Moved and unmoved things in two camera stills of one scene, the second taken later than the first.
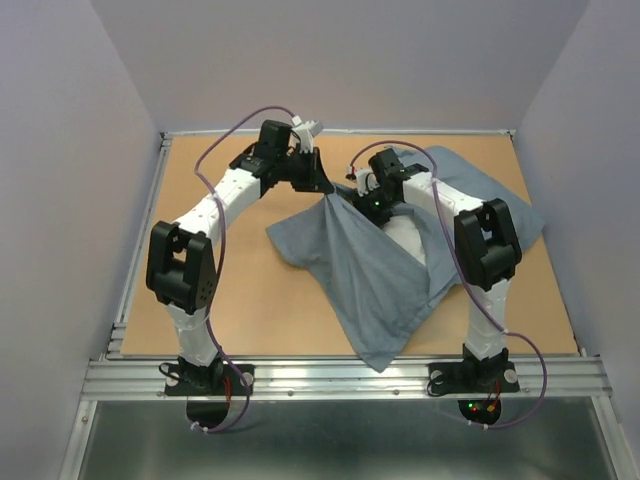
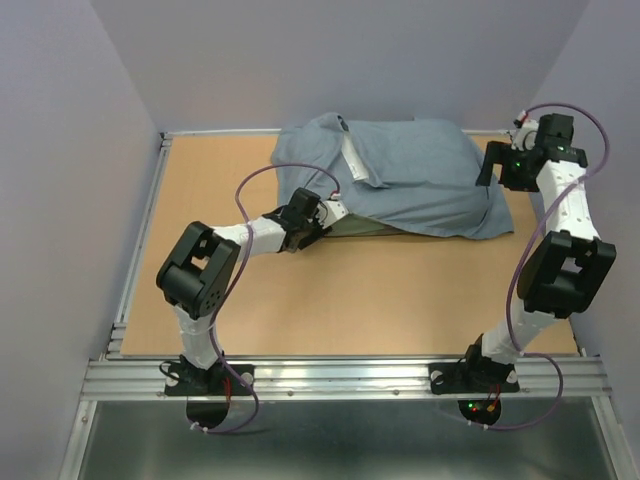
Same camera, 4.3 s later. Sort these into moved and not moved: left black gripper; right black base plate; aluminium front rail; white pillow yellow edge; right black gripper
Moved: right black gripper; left black gripper; white pillow yellow edge
Not moved: right black base plate; aluminium front rail
